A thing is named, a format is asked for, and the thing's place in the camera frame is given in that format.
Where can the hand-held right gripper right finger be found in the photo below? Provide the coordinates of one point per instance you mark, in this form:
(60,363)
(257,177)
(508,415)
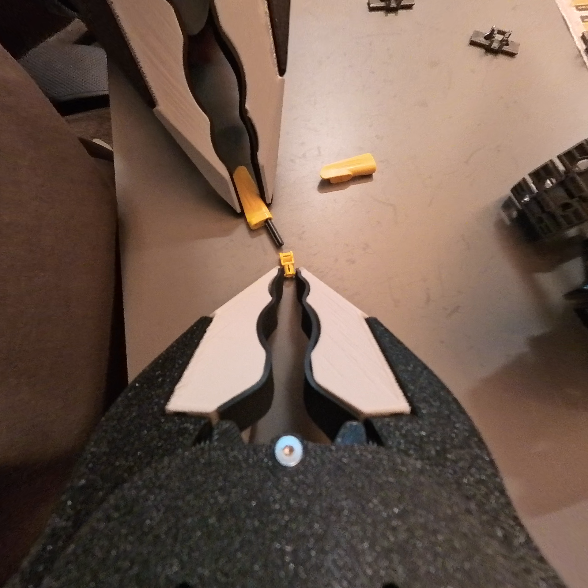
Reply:
(358,363)

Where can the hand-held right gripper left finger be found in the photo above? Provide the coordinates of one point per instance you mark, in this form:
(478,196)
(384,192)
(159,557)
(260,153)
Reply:
(220,363)

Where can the yellow grey sticker sheet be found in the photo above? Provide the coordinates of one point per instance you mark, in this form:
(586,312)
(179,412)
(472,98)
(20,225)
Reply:
(576,23)

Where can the yellow black toy tracked vehicle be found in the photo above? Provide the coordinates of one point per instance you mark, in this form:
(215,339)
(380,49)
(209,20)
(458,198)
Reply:
(551,202)

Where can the yellow blade-shaped brick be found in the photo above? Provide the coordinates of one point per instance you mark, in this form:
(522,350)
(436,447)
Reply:
(250,197)
(349,167)

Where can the black toy axle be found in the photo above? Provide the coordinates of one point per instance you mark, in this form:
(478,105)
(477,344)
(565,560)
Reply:
(275,233)

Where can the small yellow connector brick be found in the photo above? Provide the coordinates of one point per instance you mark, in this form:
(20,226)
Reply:
(287,264)

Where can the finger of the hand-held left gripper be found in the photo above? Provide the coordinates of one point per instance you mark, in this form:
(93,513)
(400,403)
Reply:
(160,69)
(262,92)

